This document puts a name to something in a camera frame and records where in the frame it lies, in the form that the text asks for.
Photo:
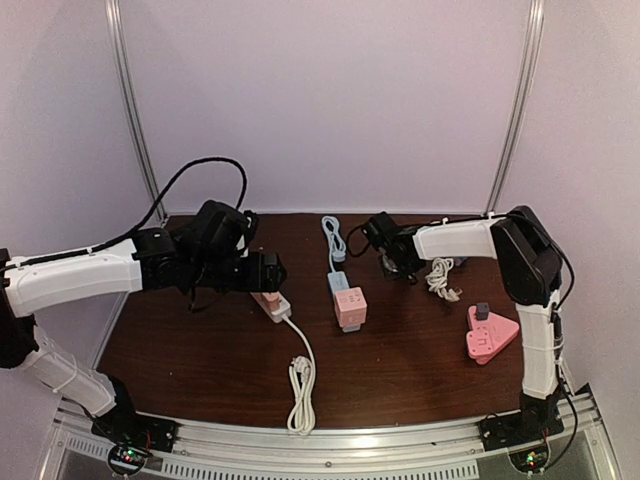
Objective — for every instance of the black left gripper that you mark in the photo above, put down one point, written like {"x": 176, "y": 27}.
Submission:
{"x": 254, "y": 282}

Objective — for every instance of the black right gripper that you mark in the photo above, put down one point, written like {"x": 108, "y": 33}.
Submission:
{"x": 394, "y": 275}

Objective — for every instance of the small pink charger plug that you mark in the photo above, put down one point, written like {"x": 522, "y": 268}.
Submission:
{"x": 271, "y": 300}

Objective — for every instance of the pink cube socket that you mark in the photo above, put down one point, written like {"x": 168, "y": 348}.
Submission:
{"x": 350, "y": 307}

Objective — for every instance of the blue-grey power strip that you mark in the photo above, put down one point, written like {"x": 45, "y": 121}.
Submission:
{"x": 338, "y": 281}

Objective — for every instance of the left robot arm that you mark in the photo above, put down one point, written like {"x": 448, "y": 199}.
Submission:
{"x": 144, "y": 260}

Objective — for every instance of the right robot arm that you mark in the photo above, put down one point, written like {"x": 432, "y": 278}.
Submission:
{"x": 530, "y": 264}

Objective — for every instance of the small grey plug adapter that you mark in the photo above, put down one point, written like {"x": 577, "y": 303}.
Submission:
{"x": 482, "y": 311}

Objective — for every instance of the pink triangular socket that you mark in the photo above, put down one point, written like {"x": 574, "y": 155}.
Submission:
{"x": 486, "y": 339}

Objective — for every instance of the white power strip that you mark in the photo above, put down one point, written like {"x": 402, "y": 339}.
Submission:
{"x": 284, "y": 312}

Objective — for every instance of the white coiled cable purple strip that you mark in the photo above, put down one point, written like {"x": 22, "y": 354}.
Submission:
{"x": 437, "y": 280}

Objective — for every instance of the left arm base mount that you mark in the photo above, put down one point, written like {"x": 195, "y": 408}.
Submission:
{"x": 142, "y": 432}

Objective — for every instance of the aluminium front rail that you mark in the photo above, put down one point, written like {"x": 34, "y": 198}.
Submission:
{"x": 442, "y": 450}

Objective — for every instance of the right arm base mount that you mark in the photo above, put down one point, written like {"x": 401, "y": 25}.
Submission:
{"x": 521, "y": 427}

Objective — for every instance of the left aluminium frame post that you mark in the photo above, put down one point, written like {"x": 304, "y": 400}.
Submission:
{"x": 132, "y": 114}

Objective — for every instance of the aluminium frame post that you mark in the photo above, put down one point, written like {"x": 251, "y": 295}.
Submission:
{"x": 529, "y": 61}
{"x": 132, "y": 114}

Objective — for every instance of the right aluminium frame post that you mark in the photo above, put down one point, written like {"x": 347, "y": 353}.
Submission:
{"x": 529, "y": 61}

